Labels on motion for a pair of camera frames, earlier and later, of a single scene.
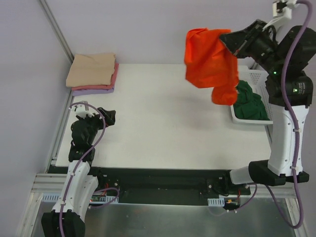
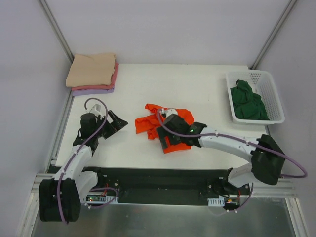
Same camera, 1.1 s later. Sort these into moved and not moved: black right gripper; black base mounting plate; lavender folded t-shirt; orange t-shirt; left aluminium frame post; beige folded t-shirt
Moved: black right gripper; orange t-shirt
Not moved: left aluminium frame post; black base mounting plate; beige folded t-shirt; lavender folded t-shirt
